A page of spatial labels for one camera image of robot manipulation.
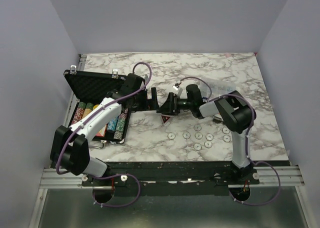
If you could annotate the red playing card deck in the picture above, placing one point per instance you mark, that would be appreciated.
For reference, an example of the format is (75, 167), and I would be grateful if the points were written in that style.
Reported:
(101, 133)

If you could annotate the triangular all-in button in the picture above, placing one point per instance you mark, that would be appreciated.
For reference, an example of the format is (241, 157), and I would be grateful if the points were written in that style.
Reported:
(166, 120)

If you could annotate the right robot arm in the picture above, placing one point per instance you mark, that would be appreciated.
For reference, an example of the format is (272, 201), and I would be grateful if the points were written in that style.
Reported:
(236, 113)

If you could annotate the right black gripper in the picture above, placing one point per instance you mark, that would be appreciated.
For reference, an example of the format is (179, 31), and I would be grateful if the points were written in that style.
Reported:
(171, 105)

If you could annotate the black poker chip case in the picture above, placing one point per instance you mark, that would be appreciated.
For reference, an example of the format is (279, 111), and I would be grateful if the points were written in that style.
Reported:
(91, 88)

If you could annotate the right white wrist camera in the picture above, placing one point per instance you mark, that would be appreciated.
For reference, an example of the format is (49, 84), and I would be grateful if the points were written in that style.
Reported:
(177, 89)

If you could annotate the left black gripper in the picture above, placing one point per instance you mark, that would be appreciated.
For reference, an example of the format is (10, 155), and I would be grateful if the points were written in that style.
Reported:
(149, 104)

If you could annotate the white poker chip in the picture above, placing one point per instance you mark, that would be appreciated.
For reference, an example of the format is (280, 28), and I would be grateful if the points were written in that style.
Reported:
(226, 138)
(209, 137)
(197, 127)
(208, 144)
(198, 135)
(171, 136)
(186, 135)
(225, 130)
(197, 146)

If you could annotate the clear plastic screw organizer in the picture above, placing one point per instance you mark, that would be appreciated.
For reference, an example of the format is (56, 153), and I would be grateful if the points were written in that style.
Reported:
(212, 88)

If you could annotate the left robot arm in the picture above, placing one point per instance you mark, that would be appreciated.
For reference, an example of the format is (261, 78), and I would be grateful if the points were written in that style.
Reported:
(70, 148)

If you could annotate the black mounting rail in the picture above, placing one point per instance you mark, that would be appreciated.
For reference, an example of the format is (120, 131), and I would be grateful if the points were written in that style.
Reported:
(177, 178)

